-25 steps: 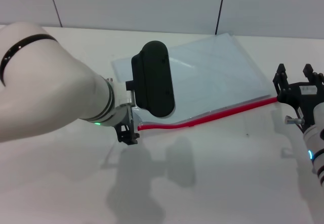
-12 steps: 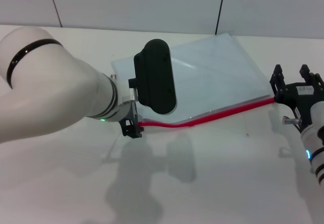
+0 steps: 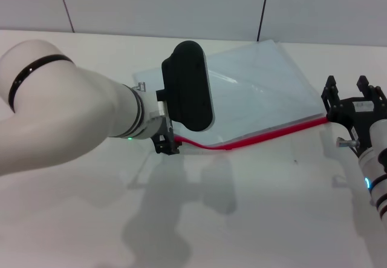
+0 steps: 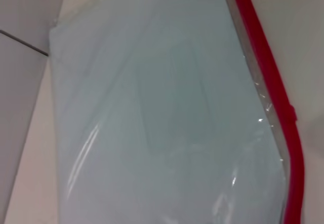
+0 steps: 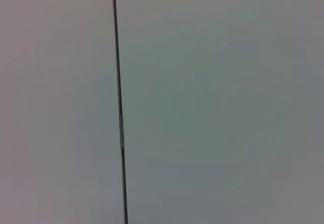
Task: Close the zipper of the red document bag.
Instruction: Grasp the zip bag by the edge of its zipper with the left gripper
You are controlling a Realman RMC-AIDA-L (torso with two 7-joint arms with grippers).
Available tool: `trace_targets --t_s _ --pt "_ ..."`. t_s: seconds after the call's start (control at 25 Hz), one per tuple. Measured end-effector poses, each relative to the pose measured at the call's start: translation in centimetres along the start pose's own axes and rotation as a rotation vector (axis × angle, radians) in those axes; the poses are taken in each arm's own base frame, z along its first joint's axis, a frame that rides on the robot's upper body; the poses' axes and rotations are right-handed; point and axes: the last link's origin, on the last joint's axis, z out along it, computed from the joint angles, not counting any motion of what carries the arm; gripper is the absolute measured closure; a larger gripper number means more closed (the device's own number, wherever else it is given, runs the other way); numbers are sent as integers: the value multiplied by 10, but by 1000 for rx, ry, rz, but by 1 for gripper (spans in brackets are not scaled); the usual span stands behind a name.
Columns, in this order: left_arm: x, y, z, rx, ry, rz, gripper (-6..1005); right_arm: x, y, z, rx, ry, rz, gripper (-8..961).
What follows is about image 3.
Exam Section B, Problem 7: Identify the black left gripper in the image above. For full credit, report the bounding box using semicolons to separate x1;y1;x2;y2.
156;121;181;155

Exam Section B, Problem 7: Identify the transparent document bag red zip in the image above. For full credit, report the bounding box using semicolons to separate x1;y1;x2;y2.
132;39;330;152

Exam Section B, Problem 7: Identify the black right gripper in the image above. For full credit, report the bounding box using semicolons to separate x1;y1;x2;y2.
320;74;387;157

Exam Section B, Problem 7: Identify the dark wall joint strip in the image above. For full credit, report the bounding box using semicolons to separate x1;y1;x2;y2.
55;0;76;34
256;0;272;42

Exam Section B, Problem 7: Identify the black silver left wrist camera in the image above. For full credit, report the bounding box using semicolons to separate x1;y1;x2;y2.
161;40;216;132

